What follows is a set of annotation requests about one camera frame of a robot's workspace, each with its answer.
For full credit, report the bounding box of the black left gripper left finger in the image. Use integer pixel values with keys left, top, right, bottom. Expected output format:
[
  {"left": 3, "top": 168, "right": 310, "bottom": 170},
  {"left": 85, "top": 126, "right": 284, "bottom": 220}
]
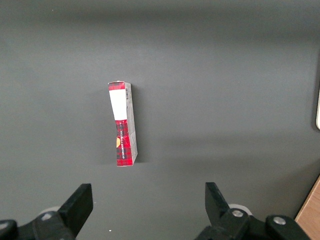
[{"left": 0, "top": 183, "right": 94, "bottom": 240}]

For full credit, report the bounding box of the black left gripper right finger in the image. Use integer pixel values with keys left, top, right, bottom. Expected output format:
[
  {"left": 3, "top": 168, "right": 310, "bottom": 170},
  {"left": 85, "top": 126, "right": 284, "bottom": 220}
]
[{"left": 193, "top": 182, "right": 311, "bottom": 240}]

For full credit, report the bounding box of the beige plastic tray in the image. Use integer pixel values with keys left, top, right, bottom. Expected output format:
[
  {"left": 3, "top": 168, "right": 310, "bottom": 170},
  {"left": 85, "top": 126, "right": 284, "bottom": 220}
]
[{"left": 315, "top": 86, "right": 320, "bottom": 131}]

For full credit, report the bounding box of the wooden drawer cabinet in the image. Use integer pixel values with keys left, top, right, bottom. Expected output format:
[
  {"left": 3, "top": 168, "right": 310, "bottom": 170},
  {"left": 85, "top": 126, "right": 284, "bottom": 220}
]
[{"left": 294, "top": 174, "right": 320, "bottom": 240}]

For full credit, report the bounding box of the red tartan cardboard box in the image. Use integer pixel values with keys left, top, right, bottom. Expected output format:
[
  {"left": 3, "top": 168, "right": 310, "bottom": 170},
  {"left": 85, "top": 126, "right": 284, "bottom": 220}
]
[{"left": 107, "top": 80, "right": 139, "bottom": 168}]

